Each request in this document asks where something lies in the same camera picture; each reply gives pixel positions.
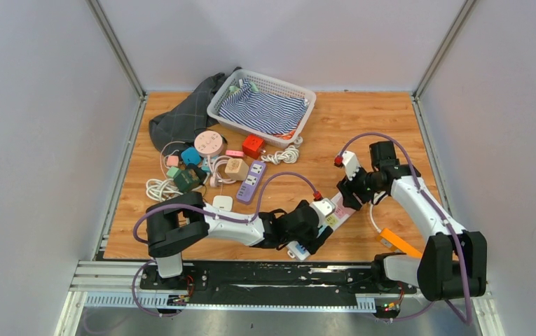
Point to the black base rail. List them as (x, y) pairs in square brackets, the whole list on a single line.
[(272, 283)]

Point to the pink cube plug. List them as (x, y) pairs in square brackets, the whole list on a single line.
[(235, 153)]

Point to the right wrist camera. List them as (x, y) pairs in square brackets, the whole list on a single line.
[(350, 164)]

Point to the dark green dragon cube plug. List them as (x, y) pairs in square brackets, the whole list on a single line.
[(188, 179)]

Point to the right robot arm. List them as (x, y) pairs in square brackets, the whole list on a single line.
[(454, 262)]

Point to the white plastic basket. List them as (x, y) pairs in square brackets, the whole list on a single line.
[(265, 84)]

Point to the small green plug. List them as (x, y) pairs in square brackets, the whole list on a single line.
[(172, 172)]

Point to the blue cube plug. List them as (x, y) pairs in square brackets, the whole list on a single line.
[(190, 156)]

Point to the white long power strip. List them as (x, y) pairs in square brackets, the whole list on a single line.
[(330, 224)]

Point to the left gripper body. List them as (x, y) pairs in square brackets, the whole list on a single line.
[(310, 241)]

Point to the orange power strip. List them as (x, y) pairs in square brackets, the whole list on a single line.
[(396, 244)]

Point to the purple power strip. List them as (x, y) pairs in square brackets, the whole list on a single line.
[(250, 184)]

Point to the dark grey checked cloth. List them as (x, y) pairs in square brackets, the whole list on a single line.
[(174, 129)]

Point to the red cube plug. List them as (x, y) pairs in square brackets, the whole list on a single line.
[(253, 146)]

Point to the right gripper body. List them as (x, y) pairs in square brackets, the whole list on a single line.
[(366, 183)]

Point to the round pink power socket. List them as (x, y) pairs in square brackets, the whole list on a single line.
[(209, 143)]

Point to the white cube plug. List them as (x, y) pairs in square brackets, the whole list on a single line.
[(223, 202)]

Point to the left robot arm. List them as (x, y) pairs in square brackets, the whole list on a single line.
[(176, 224)]

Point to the blue striped cloth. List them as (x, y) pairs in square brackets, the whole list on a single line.
[(268, 113)]

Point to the small pink plug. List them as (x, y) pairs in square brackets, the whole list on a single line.
[(172, 161)]

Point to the beige cube plug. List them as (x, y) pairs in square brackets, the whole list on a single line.
[(236, 169)]

